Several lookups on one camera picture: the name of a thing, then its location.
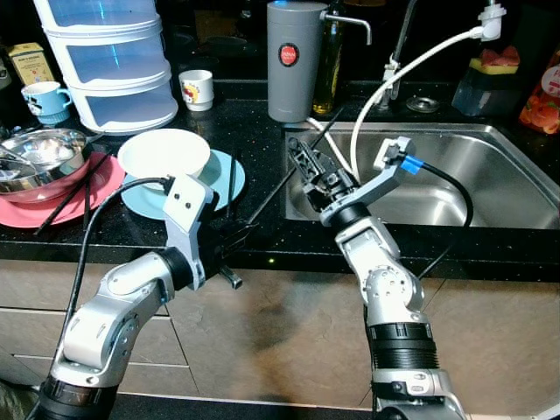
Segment chrome kitchen faucet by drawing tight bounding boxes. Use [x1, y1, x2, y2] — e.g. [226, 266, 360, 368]
[385, 0, 421, 102]

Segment dark sponge holder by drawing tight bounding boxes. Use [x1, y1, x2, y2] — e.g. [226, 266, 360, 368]
[455, 66, 526, 117]

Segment round metal drain cap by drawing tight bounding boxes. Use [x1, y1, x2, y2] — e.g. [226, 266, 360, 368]
[407, 96, 441, 114]

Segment light blue mug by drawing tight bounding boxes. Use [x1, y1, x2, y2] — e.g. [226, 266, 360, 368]
[21, 81, 73, 125]

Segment white tiered plastic food container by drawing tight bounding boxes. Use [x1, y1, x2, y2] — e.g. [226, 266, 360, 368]
[33, 0, 180, 135]

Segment stainless steel sink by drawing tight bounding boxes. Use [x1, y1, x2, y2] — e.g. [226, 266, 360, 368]
[282, 121, 560, 231]

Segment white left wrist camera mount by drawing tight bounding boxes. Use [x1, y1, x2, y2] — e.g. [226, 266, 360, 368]
[160, 173, 218, 291]

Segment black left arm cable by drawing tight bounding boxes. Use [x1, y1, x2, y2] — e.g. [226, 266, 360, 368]
[31, 177, 172, 420]

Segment yellow and red sponge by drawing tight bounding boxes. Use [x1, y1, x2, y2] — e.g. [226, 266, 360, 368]
[468, 45, 522, 75]

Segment person leg olive trousers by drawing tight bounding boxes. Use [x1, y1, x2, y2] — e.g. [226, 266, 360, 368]
[0, 382, 36, 420]

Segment stainless steel bowl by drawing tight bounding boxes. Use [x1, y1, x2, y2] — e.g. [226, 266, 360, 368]
[0, 128, 90, 205]

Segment fruit print soap pump bottle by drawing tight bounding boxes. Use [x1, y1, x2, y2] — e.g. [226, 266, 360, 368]
[519, 48, 560, 135]

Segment metal spoon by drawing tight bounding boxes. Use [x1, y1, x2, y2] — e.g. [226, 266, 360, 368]
[0, 144, 45, 176]

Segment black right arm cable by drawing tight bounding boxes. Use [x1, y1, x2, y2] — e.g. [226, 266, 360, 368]
[395, 156, 475, 281]

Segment white filter hose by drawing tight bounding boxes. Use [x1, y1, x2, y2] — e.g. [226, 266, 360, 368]
[306, 4, 508, 176]

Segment grey water filter red label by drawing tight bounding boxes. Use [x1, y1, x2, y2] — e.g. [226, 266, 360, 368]
[267, 0, 373, 123]

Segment white printed mug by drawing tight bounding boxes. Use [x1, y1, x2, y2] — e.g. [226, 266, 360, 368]
[178, 70, 215, 112]

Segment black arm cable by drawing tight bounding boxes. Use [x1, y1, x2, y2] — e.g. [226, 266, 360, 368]
[31, 177, 172, 420]
[395, 156, 475, 281]

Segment grey cabinet door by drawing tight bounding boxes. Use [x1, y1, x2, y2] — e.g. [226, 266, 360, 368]
[171, 267, 438, 410]
[420, 278, 560, 414]

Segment oil bottle green cap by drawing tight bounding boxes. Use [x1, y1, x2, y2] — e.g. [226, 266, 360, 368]
[313, 0, 344, 116]

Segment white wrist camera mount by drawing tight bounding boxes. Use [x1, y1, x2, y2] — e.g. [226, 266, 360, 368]
[331, 136, 416, 216]
[160, 173, 218, 291]

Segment pink plate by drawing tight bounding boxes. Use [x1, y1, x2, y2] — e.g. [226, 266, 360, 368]
[0, 150, 126, 230]

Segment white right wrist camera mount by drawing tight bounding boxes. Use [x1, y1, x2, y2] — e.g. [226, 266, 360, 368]
[331, 136, 416, 216]

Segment light blue plate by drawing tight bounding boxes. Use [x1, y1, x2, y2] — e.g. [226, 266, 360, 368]
[120, 149, 247, 221]

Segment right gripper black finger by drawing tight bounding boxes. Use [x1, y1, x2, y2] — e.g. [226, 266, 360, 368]
[288, 144, 326, 189]
[302, 137, 340, 179]

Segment yellow tea box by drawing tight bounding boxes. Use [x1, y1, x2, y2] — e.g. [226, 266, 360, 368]
[7, 42, 55, 86]

